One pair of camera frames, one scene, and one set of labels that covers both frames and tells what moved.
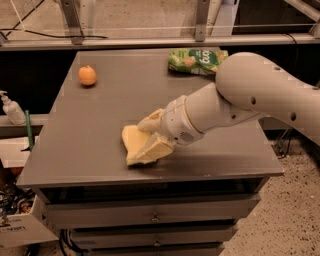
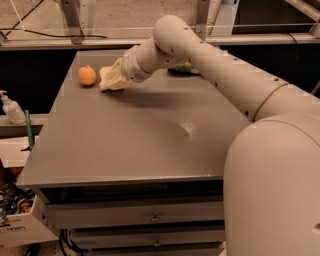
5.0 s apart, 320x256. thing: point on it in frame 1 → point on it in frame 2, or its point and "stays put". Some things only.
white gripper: (177, 122) → (131, 68)
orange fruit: (87, 75) stays put
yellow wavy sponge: (133, 139) → (112, 76)
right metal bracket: (202, 7) stays put
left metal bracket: (73, 21) stays put
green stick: (29, 130) stays put
